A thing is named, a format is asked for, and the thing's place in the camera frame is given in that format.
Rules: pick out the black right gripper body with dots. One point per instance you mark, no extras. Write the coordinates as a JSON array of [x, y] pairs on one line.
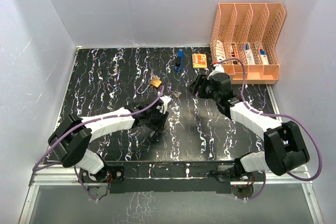
[[206, 90]]

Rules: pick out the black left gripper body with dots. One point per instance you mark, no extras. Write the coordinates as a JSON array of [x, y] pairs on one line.
[[155, 120]]

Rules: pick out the silver key bunch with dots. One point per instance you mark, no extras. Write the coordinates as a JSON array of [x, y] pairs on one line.
[[176, 94], [153, 76]]

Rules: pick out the large brass padlock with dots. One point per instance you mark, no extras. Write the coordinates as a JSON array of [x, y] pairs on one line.
[[154, 82]]

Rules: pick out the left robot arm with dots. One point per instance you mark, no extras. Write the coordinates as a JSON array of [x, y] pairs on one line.
[[77, 133]]

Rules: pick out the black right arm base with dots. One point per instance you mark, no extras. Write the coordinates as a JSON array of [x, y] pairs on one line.
[[229, 173]]

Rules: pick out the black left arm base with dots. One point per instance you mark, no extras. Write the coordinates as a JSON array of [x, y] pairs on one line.
[[109, 175]]

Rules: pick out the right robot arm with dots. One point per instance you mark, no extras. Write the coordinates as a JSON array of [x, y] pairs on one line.
[[284, 146]]

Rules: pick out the yellow spiral notebook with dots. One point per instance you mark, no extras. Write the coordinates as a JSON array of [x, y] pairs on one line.
[[199, 61]]

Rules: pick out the red black item in organizer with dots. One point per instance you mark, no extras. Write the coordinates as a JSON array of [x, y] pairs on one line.
[[233, 53]]

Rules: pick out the white blue box in organizer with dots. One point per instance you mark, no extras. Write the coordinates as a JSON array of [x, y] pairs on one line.
[[248, 55]]

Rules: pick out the blue red box in organizer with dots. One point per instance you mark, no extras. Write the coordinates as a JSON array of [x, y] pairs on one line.
[[264, 57]]

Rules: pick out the orange file organizer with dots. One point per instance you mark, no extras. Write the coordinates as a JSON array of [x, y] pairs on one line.
[[244, 37]]

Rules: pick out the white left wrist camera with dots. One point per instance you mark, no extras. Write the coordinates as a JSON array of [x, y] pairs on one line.
[[163, 104]]

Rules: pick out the aluminium frame rail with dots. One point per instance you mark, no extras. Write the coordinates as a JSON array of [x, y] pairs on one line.
[[166, 177]]

